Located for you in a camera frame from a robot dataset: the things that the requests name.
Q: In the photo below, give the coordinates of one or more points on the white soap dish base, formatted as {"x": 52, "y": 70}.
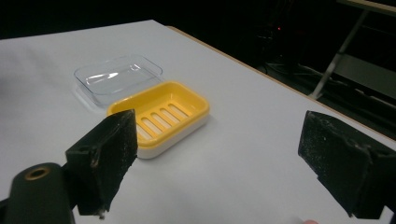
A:
{"x": 177, "y": 137}

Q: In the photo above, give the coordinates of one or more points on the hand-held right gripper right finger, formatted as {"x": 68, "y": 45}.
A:
{"x": 339, "y": 161}

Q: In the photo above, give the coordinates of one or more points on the grey metal stand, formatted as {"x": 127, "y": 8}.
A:
{"x": 342, "y": 49}

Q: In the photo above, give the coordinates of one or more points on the clear plastic soap dish lid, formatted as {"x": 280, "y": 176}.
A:
{"x": 116, "y": 79}

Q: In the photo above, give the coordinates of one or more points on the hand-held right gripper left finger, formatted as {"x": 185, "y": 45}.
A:
{"x": 106, "y": 158}

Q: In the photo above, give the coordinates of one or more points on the yellow soap dish tray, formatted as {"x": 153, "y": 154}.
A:
{"x": 174, "y": 102}

